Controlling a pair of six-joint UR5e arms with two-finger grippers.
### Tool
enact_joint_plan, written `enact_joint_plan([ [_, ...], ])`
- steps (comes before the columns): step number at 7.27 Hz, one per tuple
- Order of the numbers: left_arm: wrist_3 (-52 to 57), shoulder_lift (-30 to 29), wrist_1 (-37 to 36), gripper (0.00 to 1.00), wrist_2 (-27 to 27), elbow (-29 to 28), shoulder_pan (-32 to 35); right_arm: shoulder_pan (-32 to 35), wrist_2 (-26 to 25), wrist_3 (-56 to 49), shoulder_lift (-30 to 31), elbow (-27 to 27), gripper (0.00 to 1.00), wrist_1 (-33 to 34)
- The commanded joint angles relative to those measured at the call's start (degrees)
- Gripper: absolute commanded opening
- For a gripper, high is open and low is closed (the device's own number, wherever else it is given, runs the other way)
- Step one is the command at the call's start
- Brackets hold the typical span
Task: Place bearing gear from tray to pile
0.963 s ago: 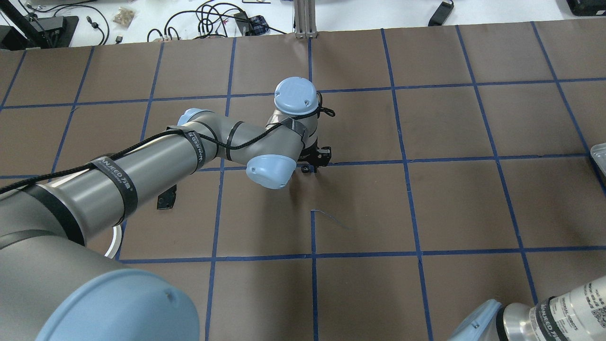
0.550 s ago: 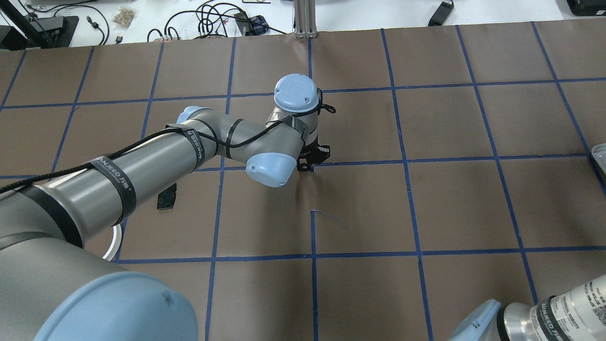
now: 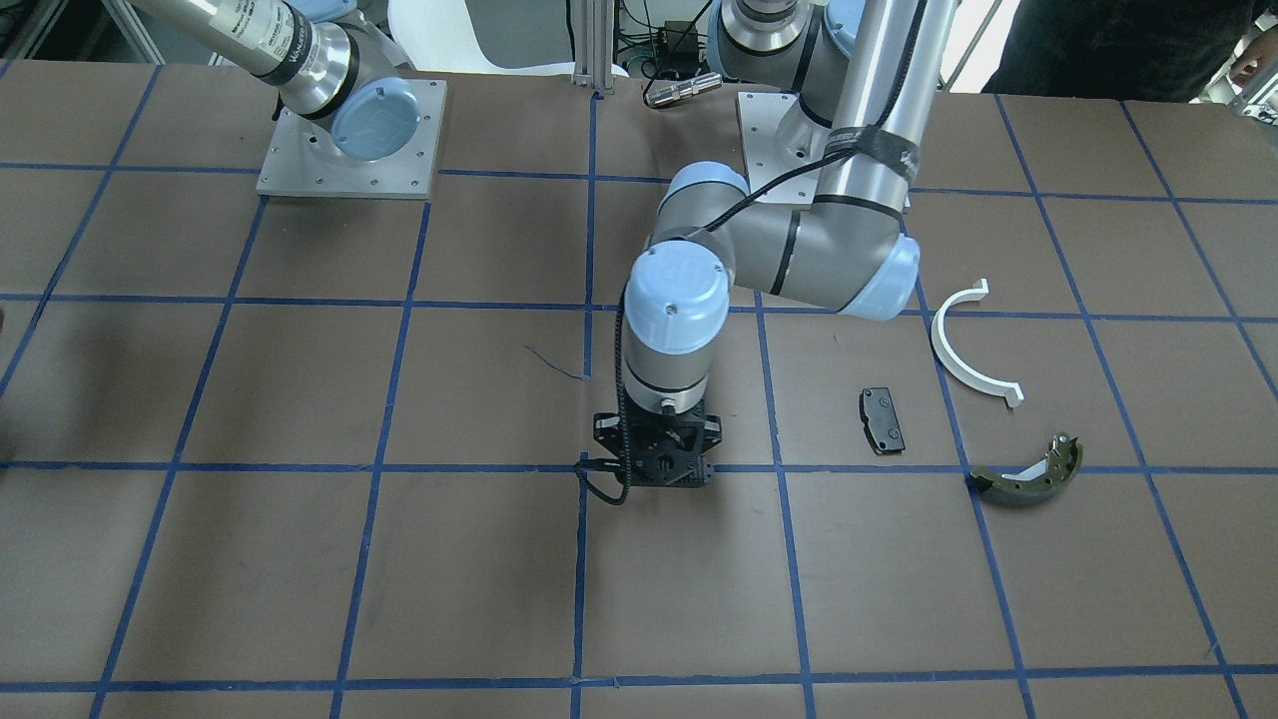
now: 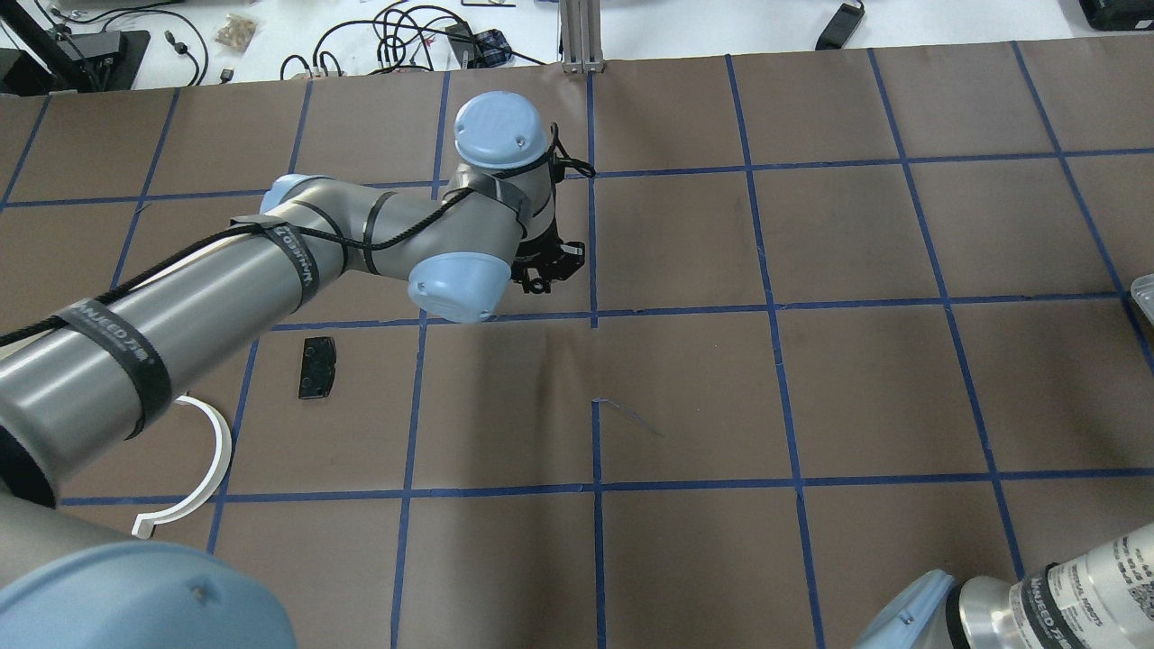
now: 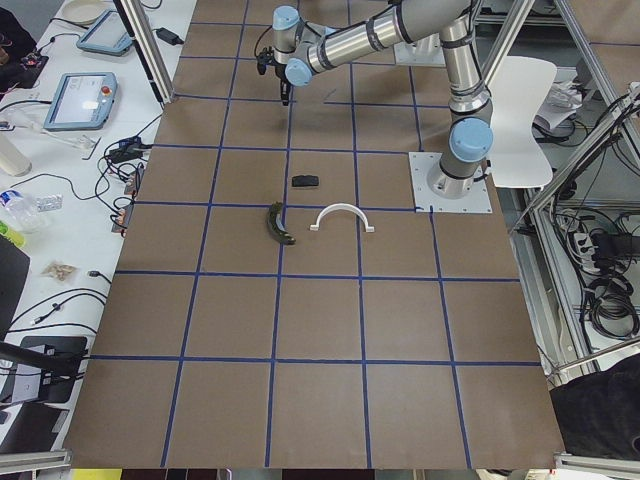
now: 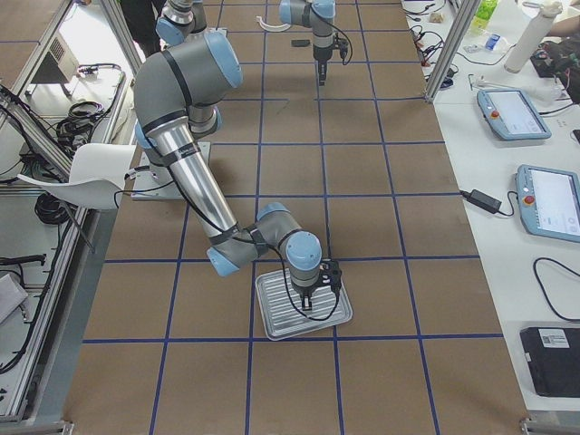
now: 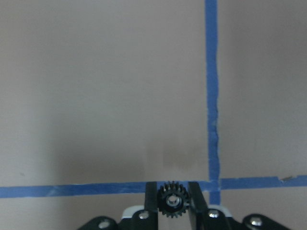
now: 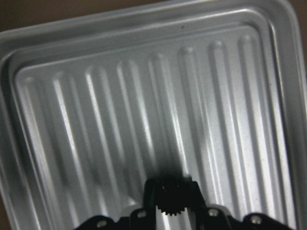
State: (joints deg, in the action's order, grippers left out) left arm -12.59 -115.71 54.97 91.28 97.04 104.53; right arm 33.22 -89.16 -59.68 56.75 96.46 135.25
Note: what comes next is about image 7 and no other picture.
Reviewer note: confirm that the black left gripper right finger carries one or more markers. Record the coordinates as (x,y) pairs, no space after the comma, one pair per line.
(215,217)

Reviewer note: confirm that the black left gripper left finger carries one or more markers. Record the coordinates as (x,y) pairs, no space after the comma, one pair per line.
(134,218)

